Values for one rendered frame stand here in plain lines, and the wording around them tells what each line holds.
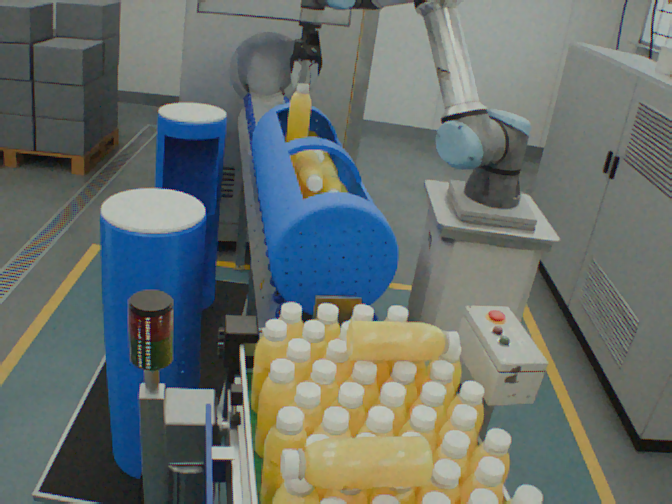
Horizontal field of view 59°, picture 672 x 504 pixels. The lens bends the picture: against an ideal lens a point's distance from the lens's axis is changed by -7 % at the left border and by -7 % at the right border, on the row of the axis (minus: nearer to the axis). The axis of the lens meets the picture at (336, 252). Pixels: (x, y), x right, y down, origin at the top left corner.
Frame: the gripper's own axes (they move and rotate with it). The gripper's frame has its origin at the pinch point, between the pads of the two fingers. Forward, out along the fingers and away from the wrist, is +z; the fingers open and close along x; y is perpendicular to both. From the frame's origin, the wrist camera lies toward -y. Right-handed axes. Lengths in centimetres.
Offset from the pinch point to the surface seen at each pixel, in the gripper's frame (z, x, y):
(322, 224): 13, 3, -76
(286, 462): 16, 17, -141
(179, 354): 67, 33, -50
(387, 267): 22, -12, -77
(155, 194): 27, 42, -29
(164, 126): 32, 46, 53
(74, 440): 116, 69, -35
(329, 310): 22, 4, -96
